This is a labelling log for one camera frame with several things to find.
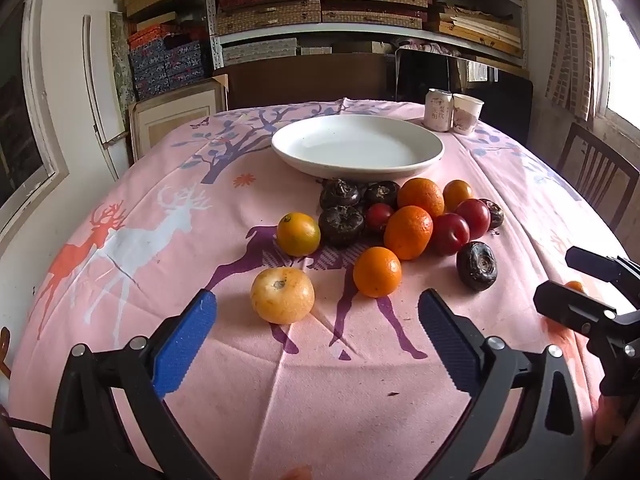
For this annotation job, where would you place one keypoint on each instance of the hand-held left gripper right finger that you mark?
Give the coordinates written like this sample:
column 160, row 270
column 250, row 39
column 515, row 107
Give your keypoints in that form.
column 447, row 342

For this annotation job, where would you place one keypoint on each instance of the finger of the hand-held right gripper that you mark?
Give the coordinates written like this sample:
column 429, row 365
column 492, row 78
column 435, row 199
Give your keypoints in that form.
column 595, row 261
column 570, row 305

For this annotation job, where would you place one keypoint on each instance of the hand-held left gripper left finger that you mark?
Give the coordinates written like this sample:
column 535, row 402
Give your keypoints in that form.
column 185, row 345

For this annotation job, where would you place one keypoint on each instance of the round orange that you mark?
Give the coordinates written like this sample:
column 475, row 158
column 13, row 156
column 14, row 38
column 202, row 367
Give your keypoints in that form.
column 421, row 196
column 377, row 271
column 575, row 286

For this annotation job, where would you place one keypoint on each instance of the large red plum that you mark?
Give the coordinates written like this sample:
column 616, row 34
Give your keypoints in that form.
column 448, row 234

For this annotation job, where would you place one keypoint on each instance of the pale yellow orange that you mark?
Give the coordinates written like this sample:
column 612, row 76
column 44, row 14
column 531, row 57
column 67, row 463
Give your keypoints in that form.
column 282, row 295

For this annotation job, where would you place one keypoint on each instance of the small dark water chestnut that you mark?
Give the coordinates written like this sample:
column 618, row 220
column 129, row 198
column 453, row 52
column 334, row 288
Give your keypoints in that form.
column 495, row 212

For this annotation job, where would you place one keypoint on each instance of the large oval orange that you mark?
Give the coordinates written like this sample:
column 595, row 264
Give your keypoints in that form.
column 408, row 232

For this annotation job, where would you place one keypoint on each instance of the small red plum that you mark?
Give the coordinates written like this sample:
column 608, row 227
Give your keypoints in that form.
column 379, row 216

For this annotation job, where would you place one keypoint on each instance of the small orange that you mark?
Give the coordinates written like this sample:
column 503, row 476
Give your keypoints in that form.
column 457, row 194

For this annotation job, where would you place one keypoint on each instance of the large dark water chestnut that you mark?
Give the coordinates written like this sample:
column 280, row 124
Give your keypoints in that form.
column 341, row 226

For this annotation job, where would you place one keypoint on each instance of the yellow-green tinted orange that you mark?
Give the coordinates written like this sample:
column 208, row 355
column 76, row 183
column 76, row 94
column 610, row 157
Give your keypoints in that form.
column 298, row 234

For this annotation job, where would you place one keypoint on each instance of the white oval plate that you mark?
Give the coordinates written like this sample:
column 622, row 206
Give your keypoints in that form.
column 357, row 145

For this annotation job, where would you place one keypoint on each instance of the dark wooden chair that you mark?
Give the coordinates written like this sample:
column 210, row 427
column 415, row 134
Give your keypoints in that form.
column 597, row 170

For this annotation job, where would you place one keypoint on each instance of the pink deer print tablecloth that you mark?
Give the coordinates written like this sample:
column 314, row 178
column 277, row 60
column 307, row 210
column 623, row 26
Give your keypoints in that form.
column 210, row 240

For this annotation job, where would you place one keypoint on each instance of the black cabinet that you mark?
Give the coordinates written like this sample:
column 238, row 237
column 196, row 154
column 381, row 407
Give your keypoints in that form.
column 495, row 100

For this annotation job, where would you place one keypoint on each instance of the white floral paper cup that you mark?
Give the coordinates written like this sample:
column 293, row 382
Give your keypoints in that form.
column 468, row 115

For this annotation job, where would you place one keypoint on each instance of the bright window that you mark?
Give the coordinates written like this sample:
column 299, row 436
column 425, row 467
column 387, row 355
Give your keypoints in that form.
column 622, row 55

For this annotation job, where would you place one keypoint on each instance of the checked curtain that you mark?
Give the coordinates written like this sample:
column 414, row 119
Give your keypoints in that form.
column 570, row 45

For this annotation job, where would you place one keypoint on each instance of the white printed can cup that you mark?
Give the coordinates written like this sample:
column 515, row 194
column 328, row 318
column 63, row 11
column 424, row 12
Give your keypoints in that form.
column 438, row 110

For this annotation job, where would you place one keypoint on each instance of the white leaning board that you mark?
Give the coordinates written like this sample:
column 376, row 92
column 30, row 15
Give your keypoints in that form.
column 100, row 105

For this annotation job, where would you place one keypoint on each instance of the white framed window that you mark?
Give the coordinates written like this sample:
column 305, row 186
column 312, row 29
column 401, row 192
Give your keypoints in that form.
column 25, row 125

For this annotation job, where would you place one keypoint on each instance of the stack of blue patterned boxes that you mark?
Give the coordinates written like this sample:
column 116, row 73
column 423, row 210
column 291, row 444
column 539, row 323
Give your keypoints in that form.
column 165, row 67

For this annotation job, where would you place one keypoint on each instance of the dark brown wooden board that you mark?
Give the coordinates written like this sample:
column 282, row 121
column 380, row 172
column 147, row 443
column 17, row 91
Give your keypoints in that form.
column 305, row 80

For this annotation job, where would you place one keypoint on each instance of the white metal shelf unit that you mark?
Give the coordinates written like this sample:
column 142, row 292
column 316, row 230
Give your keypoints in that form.
column 380, row 30

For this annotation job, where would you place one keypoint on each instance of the beige picture frame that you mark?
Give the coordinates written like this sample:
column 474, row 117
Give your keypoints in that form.
column 172, row 115

